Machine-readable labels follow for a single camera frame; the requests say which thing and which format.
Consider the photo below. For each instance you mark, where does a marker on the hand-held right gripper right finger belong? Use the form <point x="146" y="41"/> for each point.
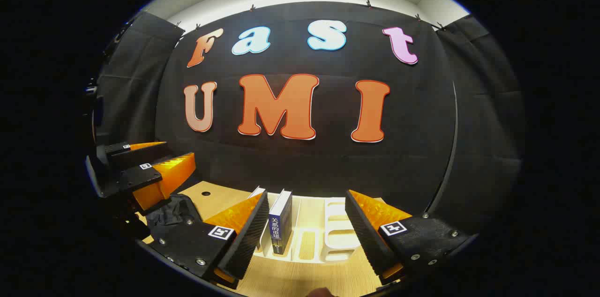
<point x="363" y="236"/>

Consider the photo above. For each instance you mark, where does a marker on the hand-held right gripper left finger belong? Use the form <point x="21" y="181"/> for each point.
<point x="248" y="236"/>

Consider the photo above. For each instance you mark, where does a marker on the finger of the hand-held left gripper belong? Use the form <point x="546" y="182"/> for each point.
<point x="140" y="177"/>
<point x="117" y="151"/>

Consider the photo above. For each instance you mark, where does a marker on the white bookshelf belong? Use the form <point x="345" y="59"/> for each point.
<point x="337" y="236"/>

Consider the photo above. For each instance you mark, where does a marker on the blue book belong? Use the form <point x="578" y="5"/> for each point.
<point x="281" y="215"/>

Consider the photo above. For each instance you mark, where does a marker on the grey book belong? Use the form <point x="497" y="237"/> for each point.
<point x="258" y="191"/>

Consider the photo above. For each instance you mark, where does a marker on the black schoolbag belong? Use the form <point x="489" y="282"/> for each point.
<point x="171" y="212"/>

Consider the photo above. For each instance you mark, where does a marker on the plain black curtain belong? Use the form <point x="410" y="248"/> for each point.
<point x="136" y="91"/>
<point x="487" y="137"/>

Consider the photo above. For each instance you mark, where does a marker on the thin grey pole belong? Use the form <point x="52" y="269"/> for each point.
<point x="453" y="114"/>

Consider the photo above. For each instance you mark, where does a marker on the row of black cloth clips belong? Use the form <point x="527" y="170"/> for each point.
<point x="369" y="4"/>

